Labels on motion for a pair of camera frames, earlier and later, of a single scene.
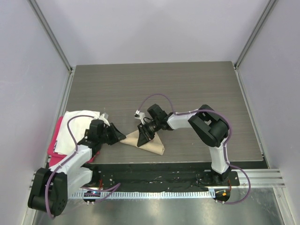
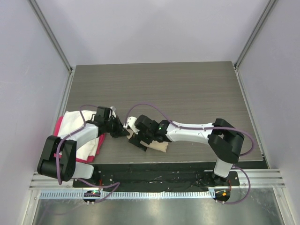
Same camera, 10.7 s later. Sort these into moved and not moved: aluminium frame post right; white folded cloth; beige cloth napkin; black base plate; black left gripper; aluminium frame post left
Moved: black left gripper; beige cloth napkin
Not moved: aluminium frame post left; aluminium frame post right; white folded cloth; black base plate
